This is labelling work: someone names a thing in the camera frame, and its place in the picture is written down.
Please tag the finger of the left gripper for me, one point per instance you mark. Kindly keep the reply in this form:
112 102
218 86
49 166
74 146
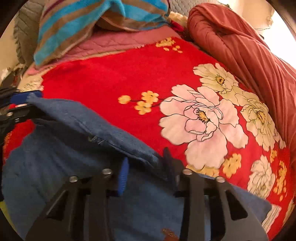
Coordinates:
19 98
18 115

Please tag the striped blue brown towel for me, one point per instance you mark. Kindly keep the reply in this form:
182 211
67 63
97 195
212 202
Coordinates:
65 24

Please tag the grey quilted pillow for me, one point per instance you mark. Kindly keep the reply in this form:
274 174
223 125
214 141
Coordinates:
26 30

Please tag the pink quilted cover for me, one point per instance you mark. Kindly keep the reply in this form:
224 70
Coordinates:
108 41

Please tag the red floral blanket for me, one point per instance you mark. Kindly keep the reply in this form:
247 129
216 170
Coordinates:
171 95

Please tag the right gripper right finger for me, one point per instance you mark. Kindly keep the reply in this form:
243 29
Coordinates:
212 209

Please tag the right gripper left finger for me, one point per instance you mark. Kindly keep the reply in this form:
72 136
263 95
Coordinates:
79 210

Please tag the blue denim pants lace hem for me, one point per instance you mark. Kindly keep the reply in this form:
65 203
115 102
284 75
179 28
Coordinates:
71 140

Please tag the rust red rolled comforter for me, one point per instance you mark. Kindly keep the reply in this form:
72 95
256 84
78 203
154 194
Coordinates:
232 41

